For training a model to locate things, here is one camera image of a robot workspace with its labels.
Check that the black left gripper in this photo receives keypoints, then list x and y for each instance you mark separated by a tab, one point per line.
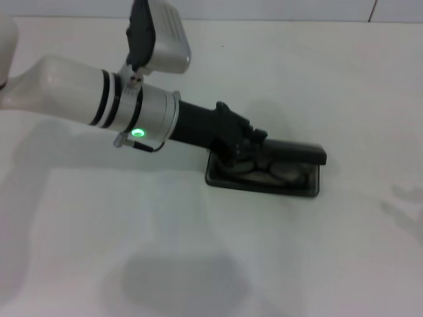
198	125

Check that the black thin-framed glasses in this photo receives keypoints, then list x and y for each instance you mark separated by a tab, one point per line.
262	166

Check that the black glasses case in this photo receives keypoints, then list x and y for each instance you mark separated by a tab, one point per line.
297	150

